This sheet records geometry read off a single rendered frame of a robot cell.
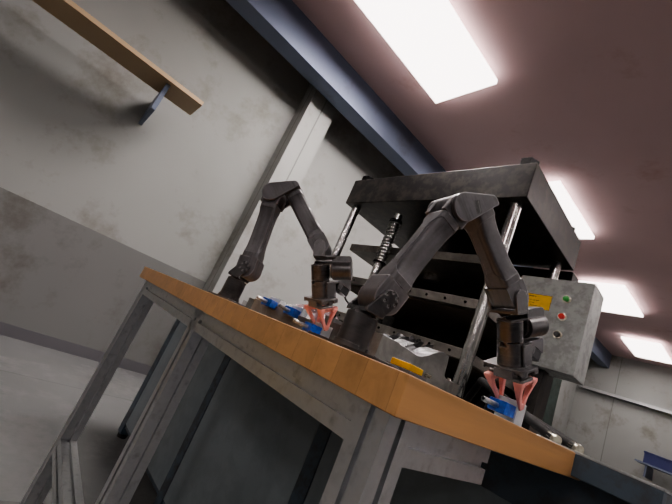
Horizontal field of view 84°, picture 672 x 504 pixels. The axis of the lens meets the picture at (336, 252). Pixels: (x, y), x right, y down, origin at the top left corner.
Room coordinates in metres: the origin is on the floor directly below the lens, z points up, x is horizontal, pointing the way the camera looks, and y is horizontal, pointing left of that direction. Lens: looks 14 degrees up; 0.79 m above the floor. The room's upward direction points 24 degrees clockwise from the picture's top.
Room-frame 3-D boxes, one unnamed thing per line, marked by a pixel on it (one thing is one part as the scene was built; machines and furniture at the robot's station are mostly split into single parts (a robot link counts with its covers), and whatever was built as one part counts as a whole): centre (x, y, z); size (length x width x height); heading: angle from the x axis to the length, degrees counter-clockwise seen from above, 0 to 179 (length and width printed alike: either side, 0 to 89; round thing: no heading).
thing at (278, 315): (1.54, -0.04, 0.86); 0.50 x 0.26 x 0.11; 146
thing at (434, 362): (1.32, -0.33, 0.87); 0.50 x 0.26 x 0.14; 129
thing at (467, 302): (2.36, -0.69, 1.27); 1.10 x 0.74 x 0.05; 39
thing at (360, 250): (2.37, -0.70, 1.52); 1.10 x 0.70 x 0.05; 39
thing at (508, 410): (0.86, -0.48, 0.83); 0.13 x 0.05 x 0.05; 120
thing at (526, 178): (2.33, -0.65, 1.75); 1.30 x 0.84 x 0.61; 39
